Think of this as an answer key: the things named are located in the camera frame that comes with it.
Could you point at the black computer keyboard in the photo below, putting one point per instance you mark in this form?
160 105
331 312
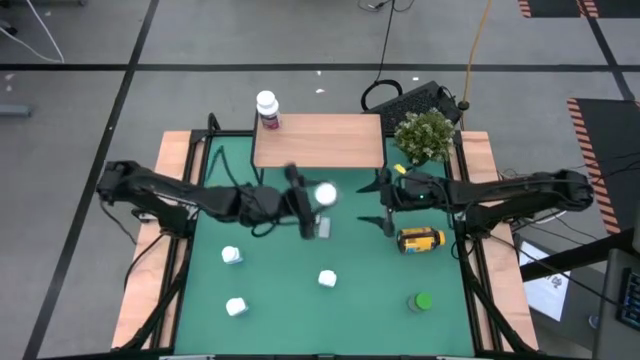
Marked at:
415 102

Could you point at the wooden table side board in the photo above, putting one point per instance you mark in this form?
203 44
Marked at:
514 300
142 305

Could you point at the yellow tape tag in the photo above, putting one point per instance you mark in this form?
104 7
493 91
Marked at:
400 169

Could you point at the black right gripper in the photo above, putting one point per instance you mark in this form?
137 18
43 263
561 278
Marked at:
412 192

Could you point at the amber fish oil bottle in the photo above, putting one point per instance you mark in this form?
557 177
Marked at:
417 241

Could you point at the white medicine bottle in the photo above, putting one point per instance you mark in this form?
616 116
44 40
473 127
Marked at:
236 306

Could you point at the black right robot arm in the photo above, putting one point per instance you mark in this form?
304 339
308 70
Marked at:
525 192

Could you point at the green plant in black pot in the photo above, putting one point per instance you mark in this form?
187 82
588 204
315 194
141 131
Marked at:
425 135

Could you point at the white screen monitor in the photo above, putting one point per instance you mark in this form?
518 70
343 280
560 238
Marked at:
545 295

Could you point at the white bottle maroon label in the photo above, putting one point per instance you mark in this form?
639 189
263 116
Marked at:
267 102

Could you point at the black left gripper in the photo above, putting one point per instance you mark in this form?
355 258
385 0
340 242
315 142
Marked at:
265 205

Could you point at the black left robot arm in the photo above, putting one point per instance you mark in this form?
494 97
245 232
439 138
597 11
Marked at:
165 192

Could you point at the black metal table frame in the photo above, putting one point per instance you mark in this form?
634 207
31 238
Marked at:
175 300

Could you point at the white Trader Joe's melatonin bottle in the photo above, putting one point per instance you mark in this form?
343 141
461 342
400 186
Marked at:
327 278

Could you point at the white capped bottle green label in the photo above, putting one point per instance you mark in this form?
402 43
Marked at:
326 194

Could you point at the black mat hazard stripe edge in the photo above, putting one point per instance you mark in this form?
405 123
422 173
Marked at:
620 130
550 6

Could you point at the white bottle blue barcode label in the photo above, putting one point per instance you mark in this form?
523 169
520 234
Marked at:
231 254

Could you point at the wooden shelf black metal legs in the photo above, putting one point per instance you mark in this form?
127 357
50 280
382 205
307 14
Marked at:
325 142

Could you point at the plain pale unlabelled bottle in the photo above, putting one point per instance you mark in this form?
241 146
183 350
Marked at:
324 228

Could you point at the black diagonal beam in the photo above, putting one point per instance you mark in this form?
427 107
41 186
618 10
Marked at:
575 257

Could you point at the green capped medicine bottle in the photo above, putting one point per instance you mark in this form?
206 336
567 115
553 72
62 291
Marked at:
424 300

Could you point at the grey floor block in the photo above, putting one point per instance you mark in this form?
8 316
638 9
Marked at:
15 110

